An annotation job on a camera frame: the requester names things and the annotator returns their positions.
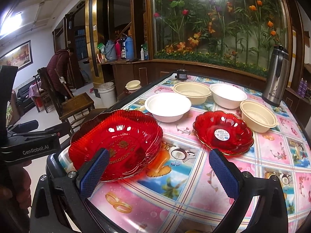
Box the purple bottles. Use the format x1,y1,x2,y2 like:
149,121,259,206
297,78,308,98

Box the red thermos flask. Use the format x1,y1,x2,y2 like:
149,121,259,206
115,41,121,60

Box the cream bowls on stool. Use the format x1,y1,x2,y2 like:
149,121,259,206
125,80,141,93

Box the white plastic bucket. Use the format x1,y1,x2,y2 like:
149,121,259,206
98,82,116,108

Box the grey kettle jug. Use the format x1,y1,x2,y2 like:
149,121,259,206
104,39,117,62

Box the red plate stack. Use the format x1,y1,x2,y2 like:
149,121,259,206
68,110,163,182

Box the dark sofa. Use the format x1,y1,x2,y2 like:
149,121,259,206
16,79,35,116

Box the person in dark red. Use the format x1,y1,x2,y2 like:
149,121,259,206
46,48,73,103

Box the red plate with sticker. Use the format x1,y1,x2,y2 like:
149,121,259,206
193,110,254,156

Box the framed landscape painting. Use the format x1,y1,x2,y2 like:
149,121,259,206
0,41,33,71

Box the beige bowl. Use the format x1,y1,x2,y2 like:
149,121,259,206
173,82,212,105
240,100,278,133

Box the white spray bottle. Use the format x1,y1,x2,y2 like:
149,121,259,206
140,47,145,61

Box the wooden chair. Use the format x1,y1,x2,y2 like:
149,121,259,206
38,67,95,135

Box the white bowl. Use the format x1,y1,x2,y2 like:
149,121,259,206
144,93,191,123
209,83,247,110

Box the person's left hand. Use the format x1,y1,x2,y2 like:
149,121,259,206
8,160,32,209

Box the stainless steel thermos jug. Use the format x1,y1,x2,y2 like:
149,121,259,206
261,45,290,107

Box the blue thermos flask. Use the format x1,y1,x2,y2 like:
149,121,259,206
124,36,135,61

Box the artificial flower display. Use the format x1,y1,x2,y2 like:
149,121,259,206
152,0,287,77

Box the colourful patterned tablecloth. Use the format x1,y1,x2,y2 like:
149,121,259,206
58,74,311,233

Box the small black device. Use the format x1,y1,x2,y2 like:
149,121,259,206
175,69,188,81

